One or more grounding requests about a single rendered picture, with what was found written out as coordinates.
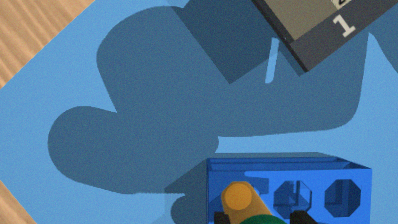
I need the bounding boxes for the blue tube rack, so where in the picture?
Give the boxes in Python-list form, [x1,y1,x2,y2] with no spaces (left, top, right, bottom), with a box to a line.
[206,157,372,224]

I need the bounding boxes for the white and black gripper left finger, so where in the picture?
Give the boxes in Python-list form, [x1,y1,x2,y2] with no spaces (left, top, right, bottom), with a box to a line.
[214,212,231,224]

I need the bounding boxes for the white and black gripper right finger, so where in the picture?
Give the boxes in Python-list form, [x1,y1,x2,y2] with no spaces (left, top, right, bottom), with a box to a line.
[289,210,318,224]

